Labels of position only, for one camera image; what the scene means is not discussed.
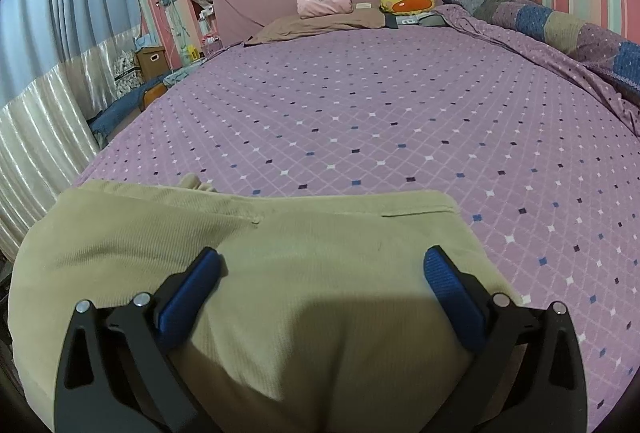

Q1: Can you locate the cardboard box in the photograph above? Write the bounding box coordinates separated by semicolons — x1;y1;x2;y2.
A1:
136;46;166;84

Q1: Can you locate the beige corduroy jacket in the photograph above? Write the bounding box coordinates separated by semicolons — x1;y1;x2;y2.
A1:
7;173;526;433

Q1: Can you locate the white satin curtain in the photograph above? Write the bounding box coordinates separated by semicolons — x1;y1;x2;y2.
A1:
0;26;143;259

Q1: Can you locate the bed with purple dotted sheet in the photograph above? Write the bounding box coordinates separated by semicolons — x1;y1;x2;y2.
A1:
70;6;640;433

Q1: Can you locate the teal cloth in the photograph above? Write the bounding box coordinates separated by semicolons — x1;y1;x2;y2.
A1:
162;64;202;87

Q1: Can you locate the pink plush toy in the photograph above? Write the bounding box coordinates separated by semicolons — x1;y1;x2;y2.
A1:
296;0;352;19

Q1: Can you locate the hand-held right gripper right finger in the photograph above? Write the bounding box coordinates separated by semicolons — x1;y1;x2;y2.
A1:
424;245;588;433

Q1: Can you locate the grey cushion with label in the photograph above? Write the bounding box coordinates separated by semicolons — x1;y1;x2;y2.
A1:
385;10;447;29

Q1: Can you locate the blue cloth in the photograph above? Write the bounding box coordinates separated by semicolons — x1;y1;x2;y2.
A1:
89;78;171;149

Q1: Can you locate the patterned fabric bag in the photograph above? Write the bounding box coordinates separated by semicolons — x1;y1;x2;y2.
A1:
112;53;143;100

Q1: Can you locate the patchwork quilt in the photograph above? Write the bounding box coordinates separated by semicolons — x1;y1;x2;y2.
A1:
440;0;640;95

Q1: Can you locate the orange wooden chair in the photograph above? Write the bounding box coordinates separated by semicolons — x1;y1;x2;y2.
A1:
141;86;168;112

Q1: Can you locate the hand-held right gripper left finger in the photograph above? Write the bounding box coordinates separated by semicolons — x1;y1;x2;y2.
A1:
55;247;223;433

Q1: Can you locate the brown pillow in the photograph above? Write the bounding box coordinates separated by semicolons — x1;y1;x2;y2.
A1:
243;6;386;46

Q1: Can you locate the yellow duck plush toy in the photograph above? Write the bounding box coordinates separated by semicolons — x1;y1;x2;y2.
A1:
378;0;437;16

